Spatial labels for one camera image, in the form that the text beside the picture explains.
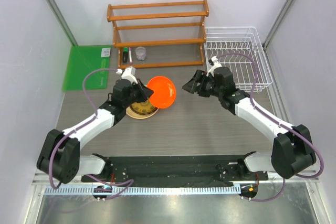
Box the cream yellow plate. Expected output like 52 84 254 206
126 106 158 120

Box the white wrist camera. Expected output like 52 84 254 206
116 66 138 84
207 56 222 77

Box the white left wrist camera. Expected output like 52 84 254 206
116 66 138 84

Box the aluminium front rail frame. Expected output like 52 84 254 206
31 161 321 204

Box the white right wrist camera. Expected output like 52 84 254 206
207 56 222 77

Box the olive yellow patterned plate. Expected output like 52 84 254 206
130 100 157 115

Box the pink white marker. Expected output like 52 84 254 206
129 47 133 65

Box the orange wooden shelf rack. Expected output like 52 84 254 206
106 0 209 69

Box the orange plastic plate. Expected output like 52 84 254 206
147 76 176 109

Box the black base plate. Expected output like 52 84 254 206
96 155 268 188

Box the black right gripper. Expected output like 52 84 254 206
183 69 223 98

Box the green plastic mat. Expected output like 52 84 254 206
62 45 111 91

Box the white wire dish rack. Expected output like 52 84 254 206
204 27 273 92

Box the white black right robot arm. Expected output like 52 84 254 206
182 67 317 179

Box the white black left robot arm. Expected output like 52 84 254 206
37 79 154 184

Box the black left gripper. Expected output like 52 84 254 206
123 79 153 108

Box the black green marker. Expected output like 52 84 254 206
122 47 129 64

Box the clear plastic cup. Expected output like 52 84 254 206
135 47 146 61

